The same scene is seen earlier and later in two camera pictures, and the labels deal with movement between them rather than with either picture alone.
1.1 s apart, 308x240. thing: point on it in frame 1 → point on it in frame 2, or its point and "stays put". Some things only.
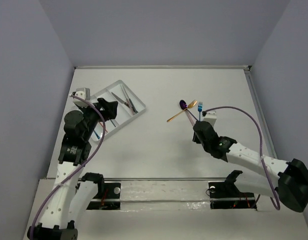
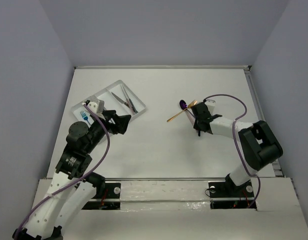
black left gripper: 104,110 → 112,121
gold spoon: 191,105 stays put
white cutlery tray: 129,106 stays put
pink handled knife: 129,105 stays put
